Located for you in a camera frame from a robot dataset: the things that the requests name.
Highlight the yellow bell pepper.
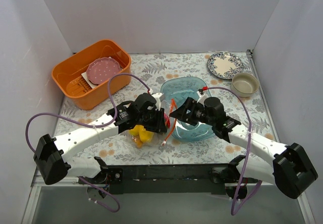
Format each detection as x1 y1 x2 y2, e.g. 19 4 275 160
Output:
138 125 154 143

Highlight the clear zip top bag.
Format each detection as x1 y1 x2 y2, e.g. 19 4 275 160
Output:
126 98 177 147

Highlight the orange ginger root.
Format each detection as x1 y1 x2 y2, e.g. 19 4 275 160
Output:
132 136 143 148

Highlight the yellow lemon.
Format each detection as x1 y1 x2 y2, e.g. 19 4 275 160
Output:
129 126 140 136

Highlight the red chili pepper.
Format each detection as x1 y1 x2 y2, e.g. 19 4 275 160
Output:
164 115 170 128

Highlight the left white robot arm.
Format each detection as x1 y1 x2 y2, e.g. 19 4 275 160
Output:
33 93 168 185

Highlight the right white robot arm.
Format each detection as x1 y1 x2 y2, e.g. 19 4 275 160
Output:
170 97 318 199

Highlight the teal glass tray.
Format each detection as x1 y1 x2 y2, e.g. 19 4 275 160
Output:
160 77 215 142

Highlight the floral table mat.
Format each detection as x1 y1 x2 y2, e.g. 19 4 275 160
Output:
60 52 277 165

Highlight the beige ceramic bowl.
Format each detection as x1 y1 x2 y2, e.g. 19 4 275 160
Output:
231 73 259 98

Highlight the blue floral plate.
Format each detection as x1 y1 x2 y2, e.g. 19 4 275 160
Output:
207 51 244 80

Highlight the white card in bin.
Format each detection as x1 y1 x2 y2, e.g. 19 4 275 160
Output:
81 72 96 89

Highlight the pink dotted plate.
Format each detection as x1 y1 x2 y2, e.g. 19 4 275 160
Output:
86 57 122 85

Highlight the orange plastic bin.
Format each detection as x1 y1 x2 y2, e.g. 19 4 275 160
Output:
51 40 131 110

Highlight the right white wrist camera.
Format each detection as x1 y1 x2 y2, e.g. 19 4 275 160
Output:
197 90 208 104

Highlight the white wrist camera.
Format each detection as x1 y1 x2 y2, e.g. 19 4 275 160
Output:
197 90 208 104
152 93 166 110

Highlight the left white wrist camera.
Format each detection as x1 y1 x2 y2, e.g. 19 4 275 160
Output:
152 93 166 110

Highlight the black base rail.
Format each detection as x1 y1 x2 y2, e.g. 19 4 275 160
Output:
78 162 263 194

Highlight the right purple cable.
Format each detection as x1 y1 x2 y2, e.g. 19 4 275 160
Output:
201 86 263 216

